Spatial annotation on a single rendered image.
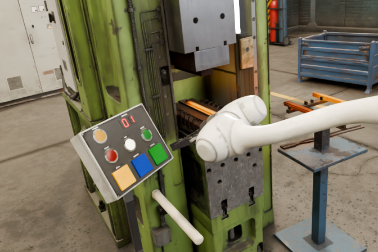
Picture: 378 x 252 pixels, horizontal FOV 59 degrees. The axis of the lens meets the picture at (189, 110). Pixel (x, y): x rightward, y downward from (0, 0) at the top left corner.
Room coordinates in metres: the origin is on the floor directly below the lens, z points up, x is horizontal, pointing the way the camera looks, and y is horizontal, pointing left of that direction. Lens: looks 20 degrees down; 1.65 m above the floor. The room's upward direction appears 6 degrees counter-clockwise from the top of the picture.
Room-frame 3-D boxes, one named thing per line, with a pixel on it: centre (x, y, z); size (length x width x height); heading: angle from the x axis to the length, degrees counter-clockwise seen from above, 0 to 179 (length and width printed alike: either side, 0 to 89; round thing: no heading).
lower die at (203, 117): (1.79, -0.04, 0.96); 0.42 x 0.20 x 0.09; 28
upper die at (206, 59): (1.79, -0.04, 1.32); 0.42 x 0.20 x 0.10; 28
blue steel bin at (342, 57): (5.07, -2.49, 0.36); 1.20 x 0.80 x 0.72; 36
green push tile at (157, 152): (1.27, 0.15, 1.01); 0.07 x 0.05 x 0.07; 143
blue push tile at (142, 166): (1.19, 0.21, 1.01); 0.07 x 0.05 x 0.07; 143
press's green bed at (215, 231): (1.82, -0.09, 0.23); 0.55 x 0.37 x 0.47; 28
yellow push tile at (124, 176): (1.11, 0.27, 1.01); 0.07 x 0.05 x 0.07; 143
